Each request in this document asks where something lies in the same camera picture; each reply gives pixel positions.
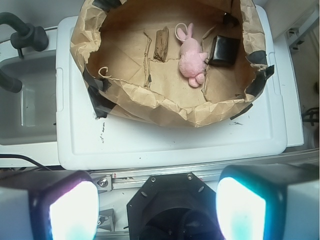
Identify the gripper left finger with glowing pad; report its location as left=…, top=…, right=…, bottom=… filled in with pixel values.
left=0, top=170, right=99, bottom=240

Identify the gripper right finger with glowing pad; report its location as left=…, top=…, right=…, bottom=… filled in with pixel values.
left=216, top=163, right=320, bottom=240

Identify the brown wood chip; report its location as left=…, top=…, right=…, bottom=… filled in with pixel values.
left=153, top=26, right=169, bottom=63

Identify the white plastic lid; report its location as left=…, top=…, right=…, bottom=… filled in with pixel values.
left=56, top=16, right=288, bottom=170

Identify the white plastic bin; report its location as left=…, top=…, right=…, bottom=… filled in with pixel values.
left=0, top=24, right=61, bottom=147

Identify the pink plush bunny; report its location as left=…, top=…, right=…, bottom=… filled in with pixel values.
left=175, top=23, right=209, bottom=88

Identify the black rectangular block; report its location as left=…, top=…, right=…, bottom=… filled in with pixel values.
left=208, top=35, right=240, bottom=67

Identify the crumpled brown paper bag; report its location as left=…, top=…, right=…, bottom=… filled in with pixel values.
left=70, top=0, right=274, bottom=128

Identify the black clamp knob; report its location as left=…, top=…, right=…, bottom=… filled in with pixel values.
left=10, top=23, right=49, bottom=59

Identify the metal corner bracket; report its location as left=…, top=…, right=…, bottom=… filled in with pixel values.
left=97, top=208, right=116, bottom=232

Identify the aluminium extrusion rail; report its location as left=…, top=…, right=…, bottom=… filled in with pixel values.
left=89, top=149, right=320, bottom=192

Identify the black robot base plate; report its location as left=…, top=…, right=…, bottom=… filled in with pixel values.
left=126, top=172, right=224, bottom=240

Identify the black cable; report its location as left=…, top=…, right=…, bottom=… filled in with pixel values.
left=0, top=154, right=55, bottom=171

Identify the black hose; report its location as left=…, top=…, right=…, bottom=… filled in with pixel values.
left=0, top=67, right=23, bottom=94

